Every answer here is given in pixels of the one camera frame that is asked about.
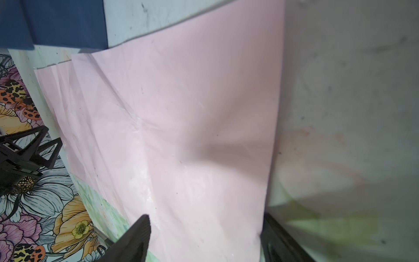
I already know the navy blue gift box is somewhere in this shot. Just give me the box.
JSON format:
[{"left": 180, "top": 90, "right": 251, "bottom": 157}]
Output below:
[{"left": 1, "top": 0, "right": 108, "bottom": 50}]

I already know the pink wrapping paper sheet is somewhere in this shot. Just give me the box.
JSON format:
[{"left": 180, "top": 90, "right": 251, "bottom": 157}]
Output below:
[{"left": 36, "top": 1, "right": 285, "bottom": 262}]

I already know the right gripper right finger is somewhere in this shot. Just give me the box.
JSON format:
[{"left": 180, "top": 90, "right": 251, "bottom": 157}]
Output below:
[{"left": 261, "top": 213, "right": 315, "bottom": 262}]

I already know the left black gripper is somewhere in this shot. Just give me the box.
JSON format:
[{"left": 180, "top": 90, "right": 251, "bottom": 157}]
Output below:
[{"left": 1, "top": 126, "right": 63, "bottom": 195}]

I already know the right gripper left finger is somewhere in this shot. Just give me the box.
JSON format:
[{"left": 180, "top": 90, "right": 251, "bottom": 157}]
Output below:
[{"left": 98, "top": 214, "right": 152, "bottom": 262}]

